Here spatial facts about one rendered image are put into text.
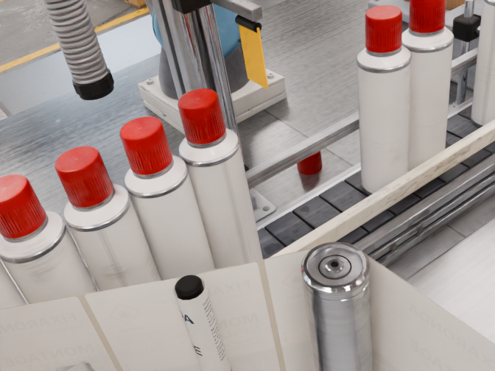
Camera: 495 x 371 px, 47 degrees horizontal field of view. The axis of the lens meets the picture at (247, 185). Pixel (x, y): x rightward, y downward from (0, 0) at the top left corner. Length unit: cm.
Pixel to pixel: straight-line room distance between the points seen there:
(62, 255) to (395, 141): 34
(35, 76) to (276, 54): 49
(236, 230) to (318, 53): 61
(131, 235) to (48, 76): 80
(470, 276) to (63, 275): 36
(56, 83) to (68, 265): 76
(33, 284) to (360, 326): 24
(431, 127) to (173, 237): 31
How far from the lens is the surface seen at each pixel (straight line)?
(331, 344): 34
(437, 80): 60
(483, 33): 70
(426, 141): 64
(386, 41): 55
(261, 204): 72
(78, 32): 49
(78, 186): 42
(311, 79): 98
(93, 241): 44
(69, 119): 103
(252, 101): 89
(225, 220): 49
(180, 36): 57
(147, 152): 43
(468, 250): 59
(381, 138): 59
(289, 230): 61
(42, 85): 119
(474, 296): 55
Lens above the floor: 130
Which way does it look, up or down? 38 degrees down
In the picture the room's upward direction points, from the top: 11 degrees counter-clockwise
